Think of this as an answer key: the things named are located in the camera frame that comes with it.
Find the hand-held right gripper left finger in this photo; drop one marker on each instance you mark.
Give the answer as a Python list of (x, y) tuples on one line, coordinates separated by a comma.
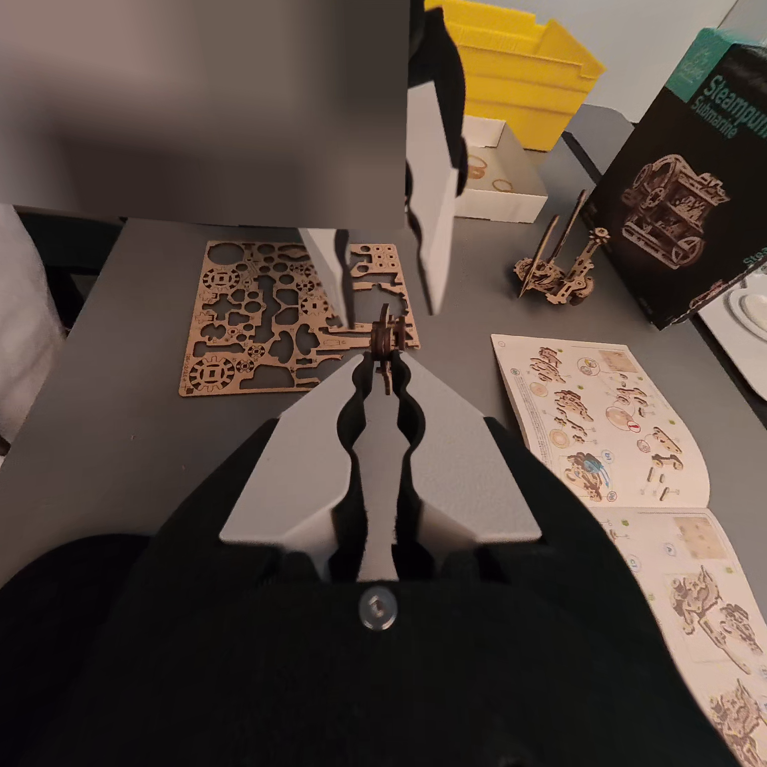
[(281, 479)]

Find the open instruction booklet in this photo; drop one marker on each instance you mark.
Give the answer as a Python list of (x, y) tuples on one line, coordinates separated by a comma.
[(599, 419)]

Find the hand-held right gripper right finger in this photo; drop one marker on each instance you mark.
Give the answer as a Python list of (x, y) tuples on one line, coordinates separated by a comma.
[(473, 479)]

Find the white cardboard tray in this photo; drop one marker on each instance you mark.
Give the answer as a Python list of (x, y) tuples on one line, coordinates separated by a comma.
[(509, 207)]

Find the black model kit box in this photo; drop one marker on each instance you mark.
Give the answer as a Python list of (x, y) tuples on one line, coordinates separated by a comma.
[(689, 210)]

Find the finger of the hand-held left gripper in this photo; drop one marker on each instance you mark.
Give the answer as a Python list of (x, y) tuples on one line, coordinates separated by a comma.
[(434, 210), (326, 263)]

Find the white desk stand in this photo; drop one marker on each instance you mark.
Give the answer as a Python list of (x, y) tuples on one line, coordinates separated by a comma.
[(743, 335)]

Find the yellow plastic bin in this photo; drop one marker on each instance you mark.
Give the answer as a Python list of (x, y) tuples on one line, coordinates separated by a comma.
[(527, 78)]

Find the laser-cut wooden parts sheet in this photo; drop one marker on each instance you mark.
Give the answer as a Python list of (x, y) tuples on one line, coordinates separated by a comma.
[(239, 323)]

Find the small wooden gear assembly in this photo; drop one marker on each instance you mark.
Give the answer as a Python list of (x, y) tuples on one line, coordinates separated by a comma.
[(383, 341)]

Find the partly built wooden model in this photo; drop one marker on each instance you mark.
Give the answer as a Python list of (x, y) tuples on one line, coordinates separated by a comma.
[(557, 287)]

